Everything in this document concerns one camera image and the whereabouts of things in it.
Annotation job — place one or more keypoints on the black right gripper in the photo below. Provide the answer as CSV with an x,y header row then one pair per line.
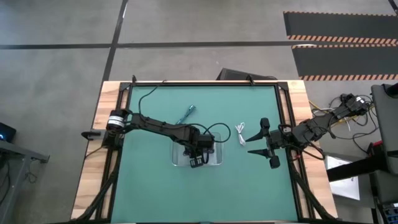
x,y
275,140

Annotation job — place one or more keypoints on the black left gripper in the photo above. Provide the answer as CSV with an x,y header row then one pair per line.
x,y
194,149

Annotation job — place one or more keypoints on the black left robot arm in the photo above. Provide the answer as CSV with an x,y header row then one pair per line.
x,y
161,127

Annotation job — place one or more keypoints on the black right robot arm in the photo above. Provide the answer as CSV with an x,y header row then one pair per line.
x,y
323,123

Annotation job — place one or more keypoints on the clear plastic container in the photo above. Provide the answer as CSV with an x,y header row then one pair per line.
x,y
178,157

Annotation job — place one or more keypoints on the green table mat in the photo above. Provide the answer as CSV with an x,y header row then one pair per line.
x,y
217,193

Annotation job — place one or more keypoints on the black case behind table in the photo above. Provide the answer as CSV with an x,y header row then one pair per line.
x,y
233,74

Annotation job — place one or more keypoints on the white paper sheet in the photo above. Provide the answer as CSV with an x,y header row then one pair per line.
x,y
345,186

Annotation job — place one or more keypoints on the black stand beam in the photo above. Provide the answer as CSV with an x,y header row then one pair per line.
x,y
354,169

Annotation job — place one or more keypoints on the red clamp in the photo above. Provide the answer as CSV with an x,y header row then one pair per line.
x,y
374,147

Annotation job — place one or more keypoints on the black hazard-striped floor mat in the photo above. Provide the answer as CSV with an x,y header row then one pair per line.
x,y
348,62
342,25

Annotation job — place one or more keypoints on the grey equipment panel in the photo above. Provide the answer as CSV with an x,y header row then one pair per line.
x,y
388,124

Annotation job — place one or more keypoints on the black control box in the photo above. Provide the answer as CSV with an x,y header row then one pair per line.
x,y
390,214

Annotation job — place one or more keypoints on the grey metal side table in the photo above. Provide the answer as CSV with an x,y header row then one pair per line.
x,y
18,152

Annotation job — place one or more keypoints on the black device with blue light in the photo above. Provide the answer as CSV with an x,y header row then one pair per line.
x,y
6,132

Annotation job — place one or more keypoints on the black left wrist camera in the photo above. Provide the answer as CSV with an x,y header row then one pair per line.
x,y
206,141

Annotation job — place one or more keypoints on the black aluminium table frame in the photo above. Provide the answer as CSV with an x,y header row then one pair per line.
x,y
202,83

